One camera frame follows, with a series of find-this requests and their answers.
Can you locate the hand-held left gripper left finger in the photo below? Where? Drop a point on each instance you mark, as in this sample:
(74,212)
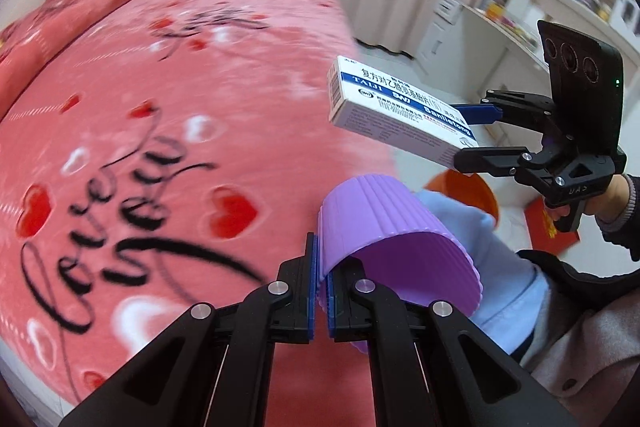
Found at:
(312,267)

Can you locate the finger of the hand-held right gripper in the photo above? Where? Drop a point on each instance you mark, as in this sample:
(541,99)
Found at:
(490,157)
(480,113)

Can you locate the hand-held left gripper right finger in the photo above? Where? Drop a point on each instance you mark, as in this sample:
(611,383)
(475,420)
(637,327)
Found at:
(330,307)

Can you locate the long white blue medicine box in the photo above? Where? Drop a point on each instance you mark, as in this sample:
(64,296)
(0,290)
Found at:
(390,107)

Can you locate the purple ribbed cup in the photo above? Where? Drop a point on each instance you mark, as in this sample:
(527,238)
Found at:
(400,227)

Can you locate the person's right hand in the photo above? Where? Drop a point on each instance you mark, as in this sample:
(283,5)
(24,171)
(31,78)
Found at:
(610,196)

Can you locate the orange round bin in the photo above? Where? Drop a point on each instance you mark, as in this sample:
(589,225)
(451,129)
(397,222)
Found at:
(465,192)

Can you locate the white desk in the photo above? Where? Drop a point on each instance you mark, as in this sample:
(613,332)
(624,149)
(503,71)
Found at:
(465,42)

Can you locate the red paper sheet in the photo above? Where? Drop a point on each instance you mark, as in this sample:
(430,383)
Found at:
(547,227)

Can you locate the small white drawer unit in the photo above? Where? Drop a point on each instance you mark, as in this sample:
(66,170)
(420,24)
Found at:
(447,9)

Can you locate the person's light blue pants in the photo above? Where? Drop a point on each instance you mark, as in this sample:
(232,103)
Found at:
(505,267)

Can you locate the red printed blanket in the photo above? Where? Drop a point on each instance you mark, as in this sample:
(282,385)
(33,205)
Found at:
(175,107)

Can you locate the person's grey coat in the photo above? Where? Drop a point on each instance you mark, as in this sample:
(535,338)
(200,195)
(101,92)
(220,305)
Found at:
(590,367)

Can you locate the folded red quilt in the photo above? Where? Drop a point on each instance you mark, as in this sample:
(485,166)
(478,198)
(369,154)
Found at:
(55,27)

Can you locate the wall photos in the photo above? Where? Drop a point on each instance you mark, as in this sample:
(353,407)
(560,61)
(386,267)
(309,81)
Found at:
(629,12)

